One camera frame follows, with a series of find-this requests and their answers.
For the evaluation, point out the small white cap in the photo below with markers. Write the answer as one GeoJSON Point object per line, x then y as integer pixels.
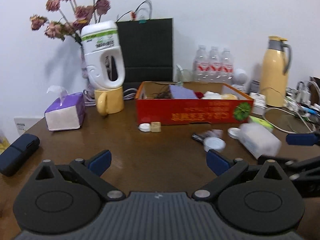
{"type": "Point", "coordinates": [144, 127]}

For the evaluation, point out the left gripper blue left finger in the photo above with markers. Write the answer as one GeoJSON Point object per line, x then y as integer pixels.
{"type": "Point", "coordinates": [99, 163]}

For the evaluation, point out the dried rose bouquet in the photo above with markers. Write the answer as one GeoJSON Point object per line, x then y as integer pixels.
{"type": "Point", "coordinates": [72, 17]}

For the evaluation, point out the glass cup with spoon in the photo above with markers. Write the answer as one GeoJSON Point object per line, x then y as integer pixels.
{"type": "Point", "coordinates": [183, 75]}

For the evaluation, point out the water bottle right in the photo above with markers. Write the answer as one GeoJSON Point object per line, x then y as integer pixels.
{"type": "Point", "coordinates": [227, 66]}

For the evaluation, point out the power strip with chargers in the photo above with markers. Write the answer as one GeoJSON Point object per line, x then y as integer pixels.
{"type": "Point", "coordinates": [303, 100]}

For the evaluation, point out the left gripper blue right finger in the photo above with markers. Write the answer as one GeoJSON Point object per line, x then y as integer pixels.
{"type": "Point", "coordinates": [218, 163]}

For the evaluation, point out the navy glasses case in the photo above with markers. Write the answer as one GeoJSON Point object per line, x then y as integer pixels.
{"type": "Point", "coordinates": [13, 158]}

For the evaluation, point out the red cardboard box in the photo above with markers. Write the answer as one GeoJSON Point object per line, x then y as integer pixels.
{"type": "Point", "coordinates": [187, 111]}

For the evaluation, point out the purple knit pouch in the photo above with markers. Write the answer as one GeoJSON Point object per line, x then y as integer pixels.
{"type": "Point", "coordinates": [179, 92]}

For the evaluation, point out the white detergent jug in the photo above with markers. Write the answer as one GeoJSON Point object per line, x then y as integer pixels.
{"type": "Point", "coordinates": [100, 41]}

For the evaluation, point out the green small carton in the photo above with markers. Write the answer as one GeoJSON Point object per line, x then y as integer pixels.
{"type": "Point", "coordinates": [262, 122]}

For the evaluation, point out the purple tissue pack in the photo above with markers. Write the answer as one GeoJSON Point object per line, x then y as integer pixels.
{"type": "Point", "coordinates": [67, 112]}

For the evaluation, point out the beige eraser block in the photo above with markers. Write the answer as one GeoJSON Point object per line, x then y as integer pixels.
{"type": "Point", "coordinates": [155, 127]}

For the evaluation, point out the yellow mug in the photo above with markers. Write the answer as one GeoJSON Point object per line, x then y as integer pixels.
{"type": "Point", "coordinates": [109, 101]}

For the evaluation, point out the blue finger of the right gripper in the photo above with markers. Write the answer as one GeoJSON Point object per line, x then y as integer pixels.
{"type": "Point", "coordinates": [308, 139]}
{"type": "Point", "coordinates": [280, 160]}

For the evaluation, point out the frosted cotton swab box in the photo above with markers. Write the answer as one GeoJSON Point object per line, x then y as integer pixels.
{"type": "Point", "coordinates": [258, 140]}

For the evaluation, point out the water bottle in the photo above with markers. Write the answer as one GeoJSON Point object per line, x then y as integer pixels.
{"type": "Point", "coordinates": [201, 65]}
{"type": "Point", "coordinates": [227, 66]}
{"type": "Point", "coordinates": [214, 64]}

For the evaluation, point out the white jar lid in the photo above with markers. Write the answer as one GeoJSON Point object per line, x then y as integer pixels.
{"type": "Point", "coordinates": [214, 143]}

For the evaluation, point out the black paper bag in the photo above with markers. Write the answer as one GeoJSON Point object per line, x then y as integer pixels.
{"type": "Point", "coordinates": [147, 45]}

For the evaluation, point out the water bottle left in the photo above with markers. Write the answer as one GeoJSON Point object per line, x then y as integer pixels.
{"type": "Point", "coordinates": [201, 65]}

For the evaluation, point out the white robot figurine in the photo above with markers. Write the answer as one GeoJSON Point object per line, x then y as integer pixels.
{"type": "Point", "coordinates": [239, 80]}

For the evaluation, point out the water bottle middle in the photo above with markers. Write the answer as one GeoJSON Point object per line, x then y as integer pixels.
{"type": "Point", "coordinates": [214, 64]}

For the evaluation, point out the yellow white plush toy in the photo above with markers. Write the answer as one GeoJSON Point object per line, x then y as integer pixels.
{"type": "Point", "coordinates": [216, 96]}

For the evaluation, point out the white charger with cable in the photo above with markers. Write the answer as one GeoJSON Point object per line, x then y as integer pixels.
{"type": "Point", "coordinates": [259, 103]}

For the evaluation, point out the yellow thermos jug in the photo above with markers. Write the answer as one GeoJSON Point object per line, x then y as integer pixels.
{"type": "Point", "coordinates": [275, 70]}

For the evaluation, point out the clear candy wrapper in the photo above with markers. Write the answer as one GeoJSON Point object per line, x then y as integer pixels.
{"type": "Point", "coordinates": [217, 133]}

